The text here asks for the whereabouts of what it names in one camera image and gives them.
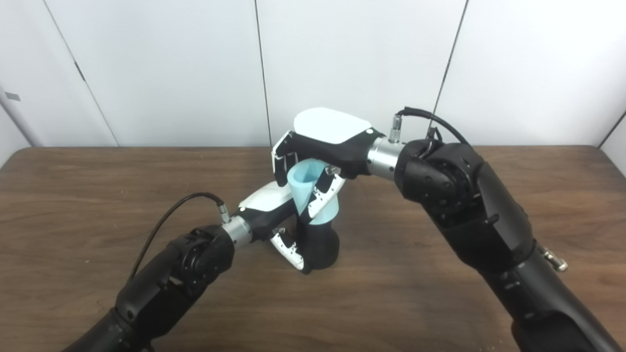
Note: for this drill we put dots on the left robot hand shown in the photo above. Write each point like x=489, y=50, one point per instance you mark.
x=266, y=203

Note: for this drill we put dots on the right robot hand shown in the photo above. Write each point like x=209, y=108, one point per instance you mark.
x=332, y=134

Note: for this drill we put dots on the black flared nozzle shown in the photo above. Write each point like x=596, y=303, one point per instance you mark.
x=320, y=249

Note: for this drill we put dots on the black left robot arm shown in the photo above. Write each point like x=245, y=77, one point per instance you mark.
x=166, y=283

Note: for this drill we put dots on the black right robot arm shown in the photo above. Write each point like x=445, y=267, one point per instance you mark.
x=489, y=230

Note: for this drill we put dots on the black wall panel hinge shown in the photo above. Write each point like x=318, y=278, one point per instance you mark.
x=79, y=71

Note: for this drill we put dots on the small grey wall label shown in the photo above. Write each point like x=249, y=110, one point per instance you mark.
x=12, y=96

